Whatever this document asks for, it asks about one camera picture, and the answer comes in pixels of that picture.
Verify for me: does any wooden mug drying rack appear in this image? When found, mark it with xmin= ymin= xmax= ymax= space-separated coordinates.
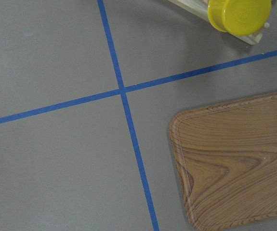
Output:
xmin=171 ymin=0 xmax=269 ymax=45

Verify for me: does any wooden cutting board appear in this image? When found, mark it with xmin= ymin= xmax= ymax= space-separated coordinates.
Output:
xmin=169 ymin=92 xmax=277 ymax=231

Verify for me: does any yellow mug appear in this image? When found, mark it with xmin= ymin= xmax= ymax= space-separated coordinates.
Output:
xmin=207 ymin=0 xmax=271 ymax=36

